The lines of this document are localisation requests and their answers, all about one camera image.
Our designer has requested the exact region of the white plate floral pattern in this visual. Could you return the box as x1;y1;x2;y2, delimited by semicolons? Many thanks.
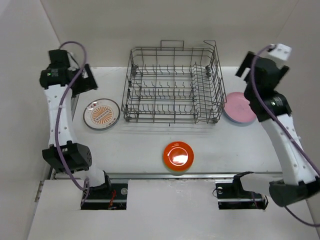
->
82;98;121;131

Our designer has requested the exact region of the pink plate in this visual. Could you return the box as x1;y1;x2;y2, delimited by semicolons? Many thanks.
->
223;92;257;122

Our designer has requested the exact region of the blue plate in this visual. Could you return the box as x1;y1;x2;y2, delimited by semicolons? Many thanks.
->
224;112;256;126

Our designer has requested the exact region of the grey wire dish rack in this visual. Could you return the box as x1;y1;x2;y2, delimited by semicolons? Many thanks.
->
121;40;227;124

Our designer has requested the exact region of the orange plate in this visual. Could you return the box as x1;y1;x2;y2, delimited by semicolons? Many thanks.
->
162;141;195;170

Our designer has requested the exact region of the green plate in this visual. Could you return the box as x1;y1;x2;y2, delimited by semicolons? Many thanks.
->
165;166;189;175

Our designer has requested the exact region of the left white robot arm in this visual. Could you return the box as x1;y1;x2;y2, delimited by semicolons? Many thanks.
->
39;49;112;199

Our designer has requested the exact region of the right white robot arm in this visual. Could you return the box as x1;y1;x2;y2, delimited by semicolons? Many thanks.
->
231;51;320;207

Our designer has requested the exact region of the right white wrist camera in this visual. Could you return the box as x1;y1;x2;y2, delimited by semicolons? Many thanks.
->
266;43;292;62

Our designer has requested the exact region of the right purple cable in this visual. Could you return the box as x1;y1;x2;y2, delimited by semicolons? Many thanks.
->
250;44;320;228

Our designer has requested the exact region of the purple cable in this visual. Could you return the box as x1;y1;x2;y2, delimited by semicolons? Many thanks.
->
54;41;91;208
250;44;320;228

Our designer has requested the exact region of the front aluminium rail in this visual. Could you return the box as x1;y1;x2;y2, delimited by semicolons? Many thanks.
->
53;171;283;180

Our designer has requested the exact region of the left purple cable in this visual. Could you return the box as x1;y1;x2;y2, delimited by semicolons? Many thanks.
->
54;41;91;208

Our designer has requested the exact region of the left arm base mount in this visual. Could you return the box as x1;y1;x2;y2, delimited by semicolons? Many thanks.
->
80;175;129;211

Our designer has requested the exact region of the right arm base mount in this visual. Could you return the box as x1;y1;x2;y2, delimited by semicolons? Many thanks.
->
212;179;269;210

